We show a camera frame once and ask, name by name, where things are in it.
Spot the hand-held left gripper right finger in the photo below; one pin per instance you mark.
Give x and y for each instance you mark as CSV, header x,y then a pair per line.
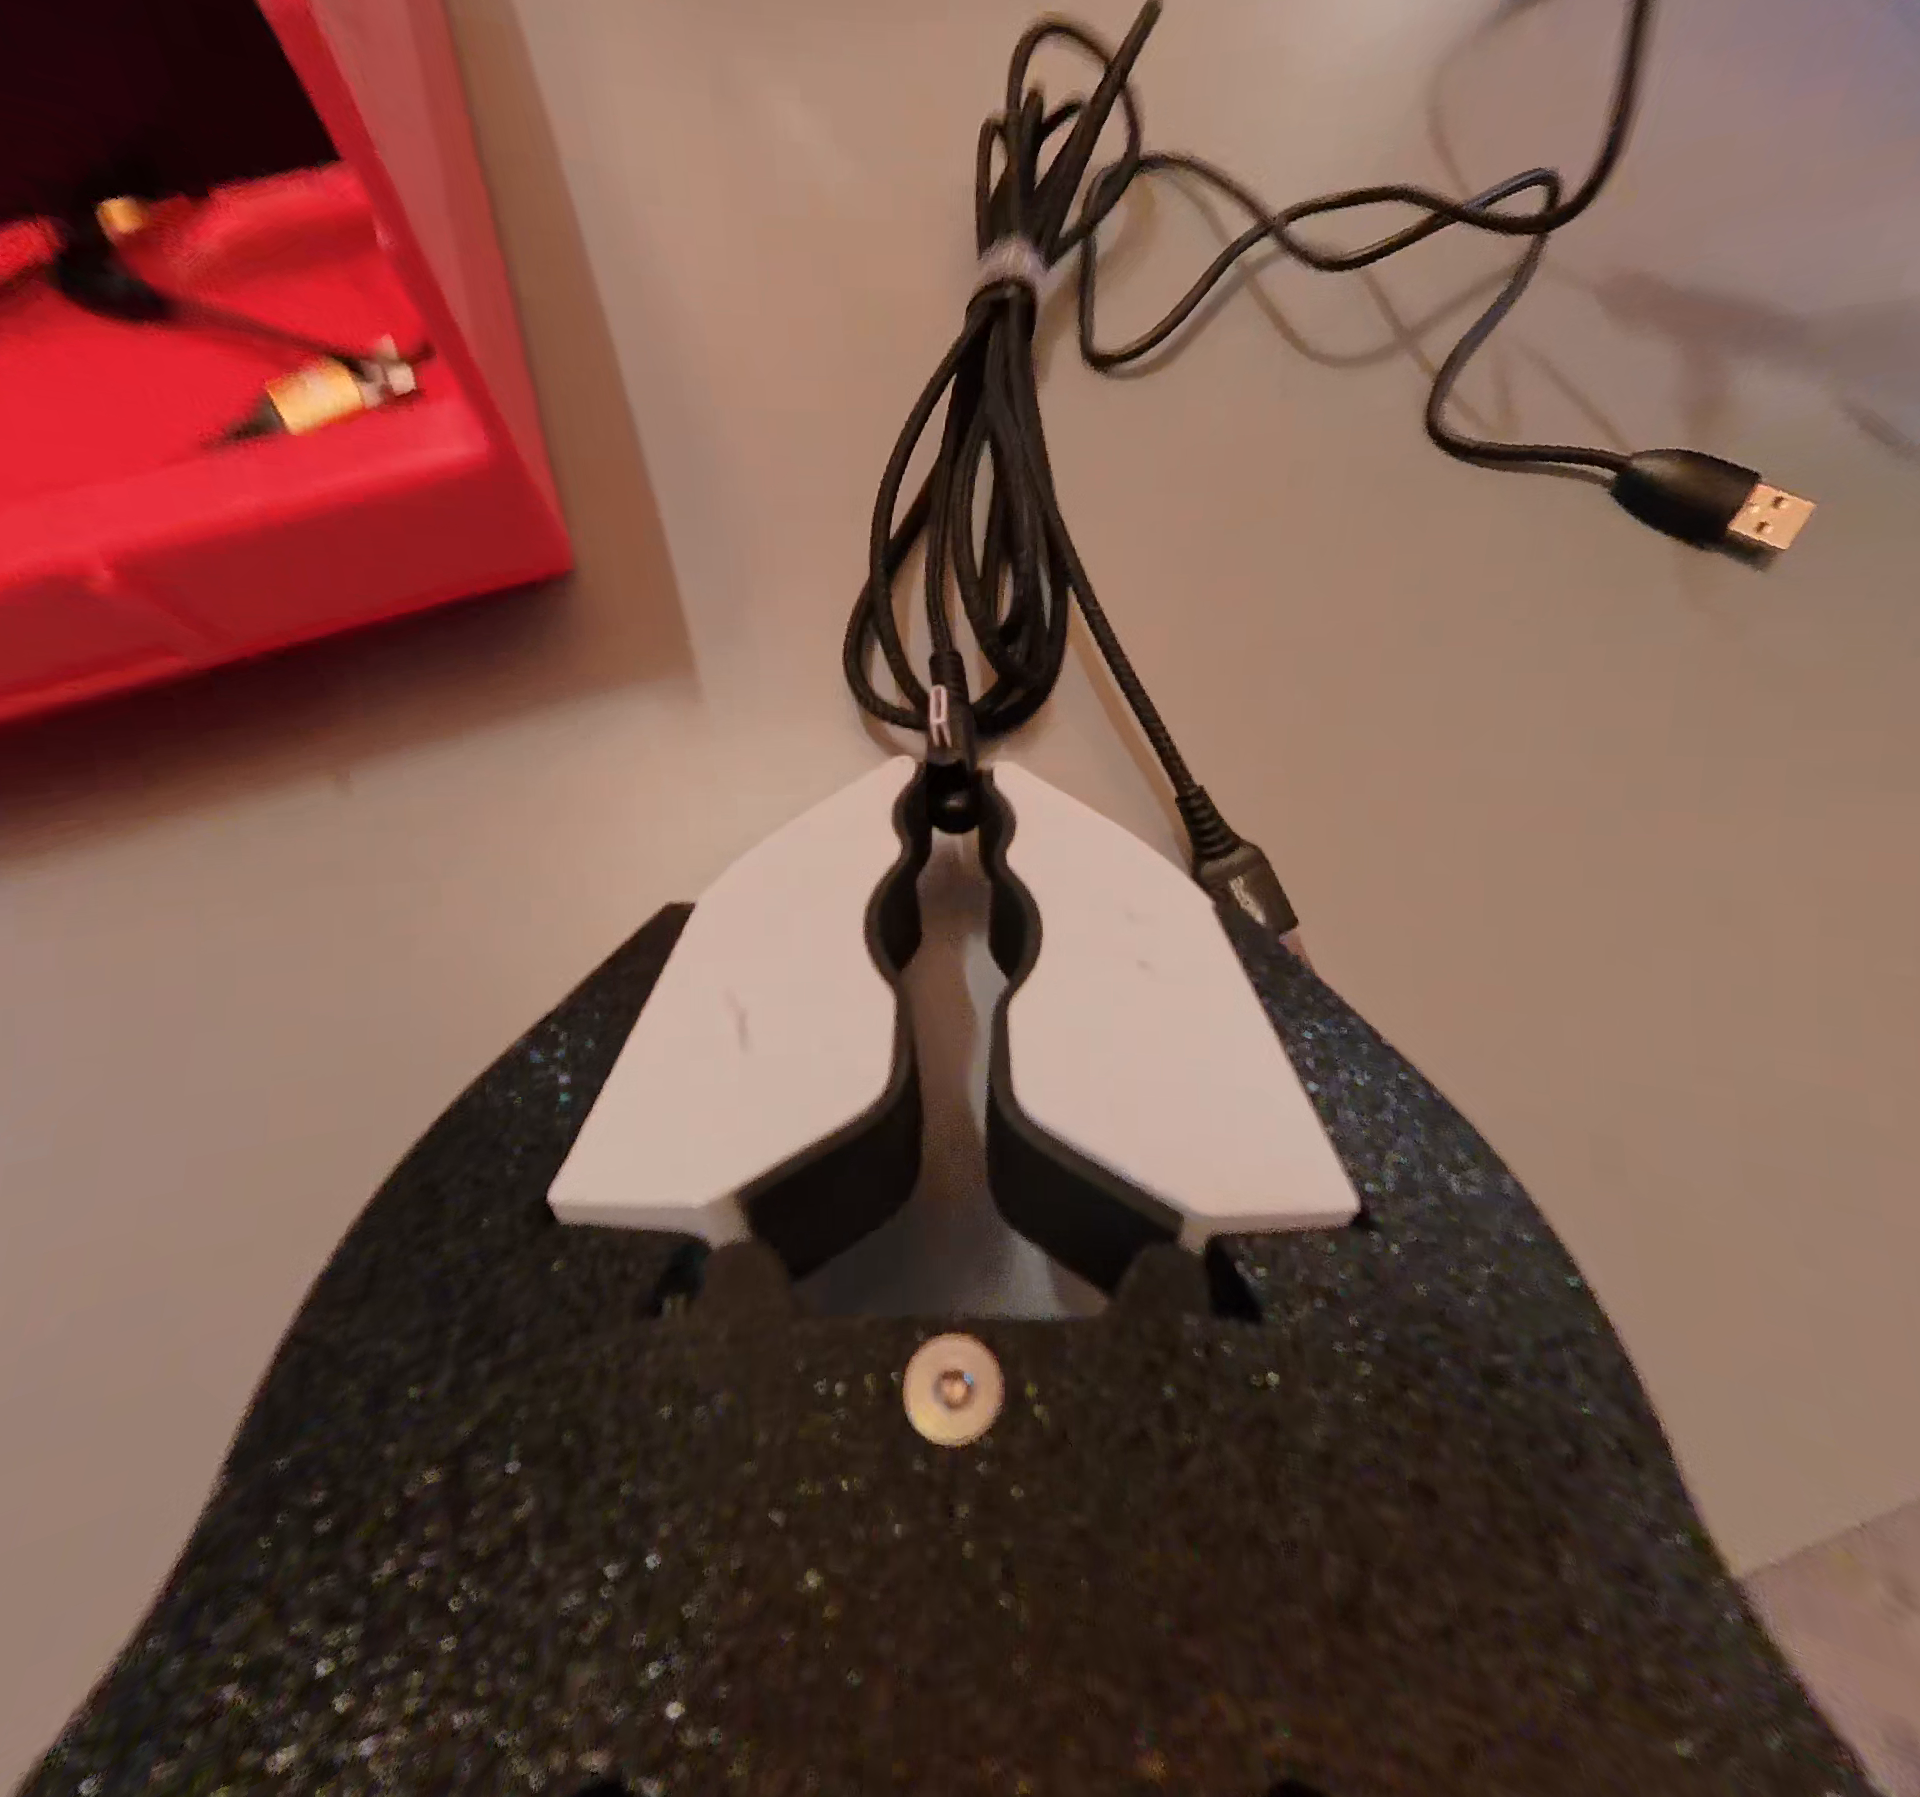
x,y
1171,1048

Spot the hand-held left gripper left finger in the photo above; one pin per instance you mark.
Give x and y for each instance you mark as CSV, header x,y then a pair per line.
x,y
752,1048

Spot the red plastic bin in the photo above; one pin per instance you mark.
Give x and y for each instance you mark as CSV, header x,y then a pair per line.
x,y
436,327

